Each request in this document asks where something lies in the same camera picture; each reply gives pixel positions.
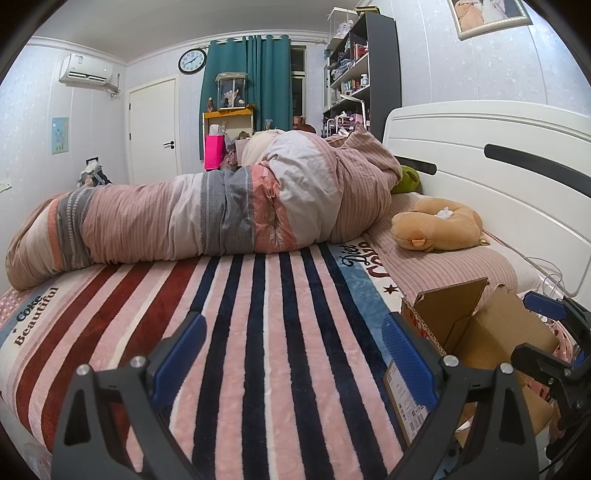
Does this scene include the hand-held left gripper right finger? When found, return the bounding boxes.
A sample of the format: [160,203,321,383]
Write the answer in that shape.
[381,312,540,480]

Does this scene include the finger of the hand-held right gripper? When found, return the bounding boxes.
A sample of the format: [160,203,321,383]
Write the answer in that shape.
[510,344,591,435]
[523,291,591,357]

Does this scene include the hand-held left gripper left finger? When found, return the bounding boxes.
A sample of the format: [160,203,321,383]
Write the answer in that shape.
[53,311,208,480]

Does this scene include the brown cardboard box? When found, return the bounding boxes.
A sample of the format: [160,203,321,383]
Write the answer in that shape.
[383,277,562,449]

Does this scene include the striped plush blanket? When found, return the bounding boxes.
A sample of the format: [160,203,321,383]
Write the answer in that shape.
[0,231,419,480]

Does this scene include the pink ribbed pillow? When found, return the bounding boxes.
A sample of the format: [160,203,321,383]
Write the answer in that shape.
[364,193,542,306]

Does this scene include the brown plush toy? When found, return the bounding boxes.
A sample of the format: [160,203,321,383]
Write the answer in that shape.
[391,198,491,253]

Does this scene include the white bed headboard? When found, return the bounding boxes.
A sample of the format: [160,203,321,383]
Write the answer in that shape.
[383,99,591,303]

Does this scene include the rolled pink grey duvet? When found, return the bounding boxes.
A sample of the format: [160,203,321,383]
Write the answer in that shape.
[6,124,403,291]

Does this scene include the green plush toy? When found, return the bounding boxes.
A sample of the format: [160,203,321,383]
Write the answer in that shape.
[390,165,422,194]

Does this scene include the black grey toy stroller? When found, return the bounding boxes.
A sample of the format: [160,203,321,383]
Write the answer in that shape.
[78,157,112,188]

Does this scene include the pink gift bag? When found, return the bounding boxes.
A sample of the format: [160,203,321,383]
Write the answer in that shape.
[205,134,226,172]

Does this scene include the cream pillow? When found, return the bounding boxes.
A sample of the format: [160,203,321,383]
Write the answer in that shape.
[242,130,283,167]

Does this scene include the white door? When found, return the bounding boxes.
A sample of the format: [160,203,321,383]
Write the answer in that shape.
[126,78,181,186]

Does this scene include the yellow shelf stand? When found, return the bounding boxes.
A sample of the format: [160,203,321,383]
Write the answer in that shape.
[202,107,254,161]

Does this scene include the glass display case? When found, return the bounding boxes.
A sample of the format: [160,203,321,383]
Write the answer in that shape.
[215,71,249,112]

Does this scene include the black bookshelf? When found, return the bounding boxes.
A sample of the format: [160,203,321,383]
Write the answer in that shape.
[323,11,402,139]

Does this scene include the teal curtain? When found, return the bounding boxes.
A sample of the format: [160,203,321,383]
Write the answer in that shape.
[199,36,293,161]

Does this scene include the window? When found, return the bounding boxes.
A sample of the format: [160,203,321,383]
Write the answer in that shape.
[290,45,308,131]

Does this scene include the white air conditioner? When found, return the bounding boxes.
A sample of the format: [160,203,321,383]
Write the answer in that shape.
[58,54,122,98]

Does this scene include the clear storage box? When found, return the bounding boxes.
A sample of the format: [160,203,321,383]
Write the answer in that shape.
[332,6,371,38]

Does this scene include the white cable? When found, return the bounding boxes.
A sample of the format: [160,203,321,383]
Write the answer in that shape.
[521,255,570,302]

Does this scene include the small blue wall poster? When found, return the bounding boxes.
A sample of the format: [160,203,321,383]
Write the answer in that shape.
[51,117,70,155]

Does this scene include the framed wall picture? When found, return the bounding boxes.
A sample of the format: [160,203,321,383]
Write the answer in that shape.
[446,0,533,41]

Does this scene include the round wall clock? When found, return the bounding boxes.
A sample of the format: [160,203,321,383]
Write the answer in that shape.
[178,48,208,75]

